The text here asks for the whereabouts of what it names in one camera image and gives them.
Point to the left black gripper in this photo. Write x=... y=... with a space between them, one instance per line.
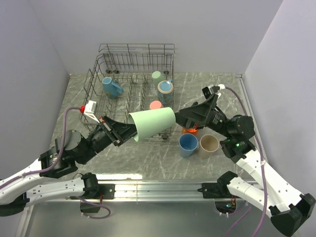
x=121 y=131

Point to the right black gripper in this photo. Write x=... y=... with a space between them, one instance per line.
x=197 y=116

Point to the blue plastic cup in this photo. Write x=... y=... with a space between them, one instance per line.
x=188 y=144

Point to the green plastic cup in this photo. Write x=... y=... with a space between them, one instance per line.
x=157 y=77
x=151 y=122

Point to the light blue floral mug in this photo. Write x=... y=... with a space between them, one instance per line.
x=111 y=88

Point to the teal patterned mug yellow inside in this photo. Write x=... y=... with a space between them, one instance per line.
x=165 y=91

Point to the pink plastic cup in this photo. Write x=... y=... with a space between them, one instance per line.
x=155 y=105

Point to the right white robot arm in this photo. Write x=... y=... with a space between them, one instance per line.
x=287 y=207

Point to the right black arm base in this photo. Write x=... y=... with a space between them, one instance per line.
x=223 y=200

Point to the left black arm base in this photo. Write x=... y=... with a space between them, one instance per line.
x=106 y=192

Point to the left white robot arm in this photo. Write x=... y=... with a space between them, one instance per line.
x=40 y=182

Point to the beige plastic cup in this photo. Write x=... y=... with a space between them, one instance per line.
x=208 y=144

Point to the orange mug black handle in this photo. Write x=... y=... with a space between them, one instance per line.
x=192 y=131

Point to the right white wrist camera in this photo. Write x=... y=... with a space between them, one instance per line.
x=209 y=90

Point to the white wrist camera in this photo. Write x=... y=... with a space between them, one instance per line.
x=89 y=110
x=209 y=90

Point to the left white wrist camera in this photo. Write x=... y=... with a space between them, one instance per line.
x=89 y=110

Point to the grey wire dish rack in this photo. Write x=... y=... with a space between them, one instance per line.
x=130 y=66

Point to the aluminium mounting rail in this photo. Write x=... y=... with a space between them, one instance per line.
x=130 y=190

